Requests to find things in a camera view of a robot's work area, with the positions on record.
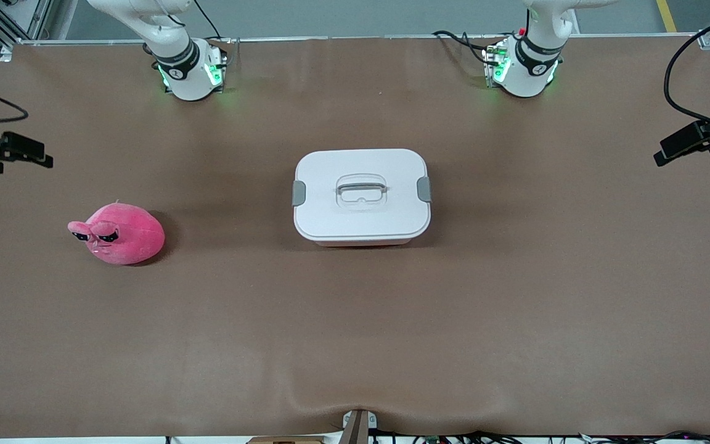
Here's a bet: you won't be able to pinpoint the pink plush toy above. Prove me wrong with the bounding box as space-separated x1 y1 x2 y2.
67 200 166 266

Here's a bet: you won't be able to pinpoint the white box lid grey clips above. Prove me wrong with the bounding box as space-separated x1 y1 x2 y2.
292 149 433 242

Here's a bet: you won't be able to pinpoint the pink plastic storage box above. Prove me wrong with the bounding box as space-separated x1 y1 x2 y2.
313 237 417 248

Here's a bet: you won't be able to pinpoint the brown table mat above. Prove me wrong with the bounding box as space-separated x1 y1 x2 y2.
0 35 710 438

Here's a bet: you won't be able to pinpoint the black right arm base cable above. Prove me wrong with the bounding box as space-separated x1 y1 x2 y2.
192 0 225 44

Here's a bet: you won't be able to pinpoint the black arm base cable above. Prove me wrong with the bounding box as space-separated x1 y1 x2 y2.
192 0 225 44
432 30 497 68

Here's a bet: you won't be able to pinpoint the black left arm base cable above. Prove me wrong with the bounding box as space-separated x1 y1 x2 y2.
432 30 497 68

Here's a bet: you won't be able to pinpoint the silver table edge rail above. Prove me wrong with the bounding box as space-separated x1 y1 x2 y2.
0 34 710 62

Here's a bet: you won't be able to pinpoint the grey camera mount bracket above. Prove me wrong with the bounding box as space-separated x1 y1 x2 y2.
341 409 378 444

